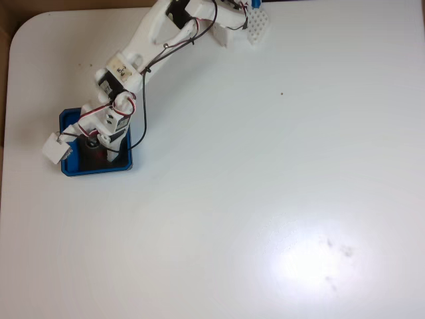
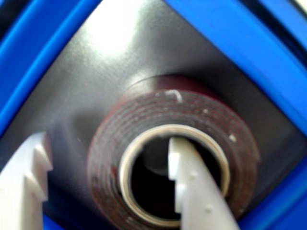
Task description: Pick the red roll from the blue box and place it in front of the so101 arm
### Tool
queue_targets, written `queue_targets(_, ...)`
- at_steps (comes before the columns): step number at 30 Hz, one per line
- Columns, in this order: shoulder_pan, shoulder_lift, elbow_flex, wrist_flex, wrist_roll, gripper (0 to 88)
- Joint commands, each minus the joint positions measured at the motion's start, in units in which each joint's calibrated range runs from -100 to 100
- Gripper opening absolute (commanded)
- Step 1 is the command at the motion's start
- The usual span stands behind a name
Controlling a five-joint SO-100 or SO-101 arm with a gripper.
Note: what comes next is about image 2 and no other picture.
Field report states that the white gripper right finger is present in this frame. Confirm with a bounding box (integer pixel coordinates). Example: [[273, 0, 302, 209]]
[[168, 137, 241, 230]]

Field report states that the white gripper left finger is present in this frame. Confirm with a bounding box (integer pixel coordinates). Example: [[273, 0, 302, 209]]
[[0, 131, 54, 230]]

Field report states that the dark red tape roll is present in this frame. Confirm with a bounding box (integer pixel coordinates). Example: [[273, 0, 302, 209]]
[[86, 74, 261, 229]]

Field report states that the blue plastic box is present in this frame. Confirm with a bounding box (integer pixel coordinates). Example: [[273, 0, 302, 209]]
[[0, 0, 307, 230]]

